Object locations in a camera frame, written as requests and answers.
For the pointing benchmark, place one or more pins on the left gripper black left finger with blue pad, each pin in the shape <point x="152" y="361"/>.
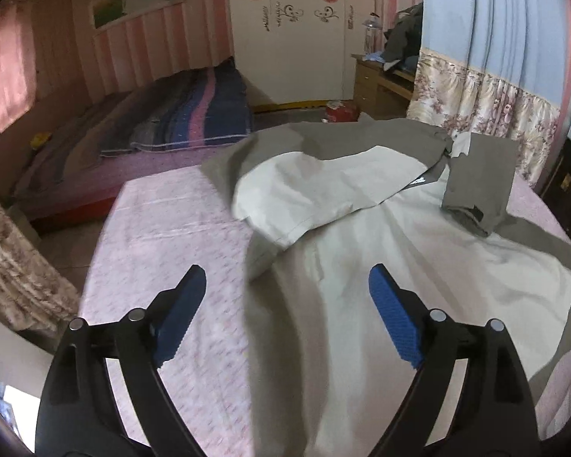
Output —
<point x="78" y="413"/>

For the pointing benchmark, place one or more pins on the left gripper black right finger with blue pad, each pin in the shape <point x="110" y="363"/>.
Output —
<point x="469" y="396"/>

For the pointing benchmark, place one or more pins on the grey and cream jacket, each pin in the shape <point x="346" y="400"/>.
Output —
<point x="328" y="203"/>

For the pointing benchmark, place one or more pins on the dark clothes pile on desk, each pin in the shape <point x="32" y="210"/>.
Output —
<point x="403" y="40"/>

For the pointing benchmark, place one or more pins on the pink floral bed sheet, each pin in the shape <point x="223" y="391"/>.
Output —
<point x="181" y="256"/>

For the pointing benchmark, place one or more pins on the floral beige curtain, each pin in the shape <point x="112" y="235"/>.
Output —
<point x="459" y="98"/>

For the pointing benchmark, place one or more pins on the striped blue pink blanket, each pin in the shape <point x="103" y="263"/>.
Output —
<point x="170" y="123"/>

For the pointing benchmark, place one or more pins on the wooden desk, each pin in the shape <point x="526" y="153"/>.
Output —
<point x="382" y="94"/>

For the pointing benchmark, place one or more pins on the red box on floor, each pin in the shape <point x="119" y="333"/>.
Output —
<point x="341" y="111"/>

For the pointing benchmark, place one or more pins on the white wardrobe with decals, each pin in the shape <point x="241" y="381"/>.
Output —
<point x="298" y="51"/>

